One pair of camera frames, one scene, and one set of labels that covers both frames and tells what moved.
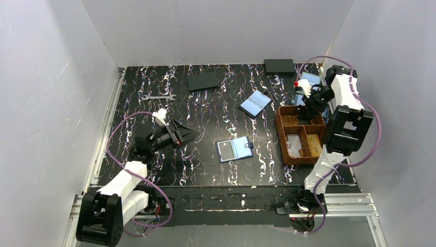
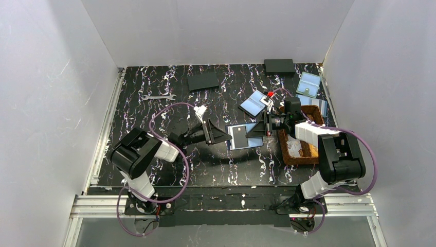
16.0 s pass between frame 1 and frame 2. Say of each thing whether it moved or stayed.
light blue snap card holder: stayed
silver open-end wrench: stayed
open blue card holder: stayed
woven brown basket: stayed
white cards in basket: stayed
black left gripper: moved
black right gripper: moved
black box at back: stayed
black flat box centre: stayed
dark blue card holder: moved
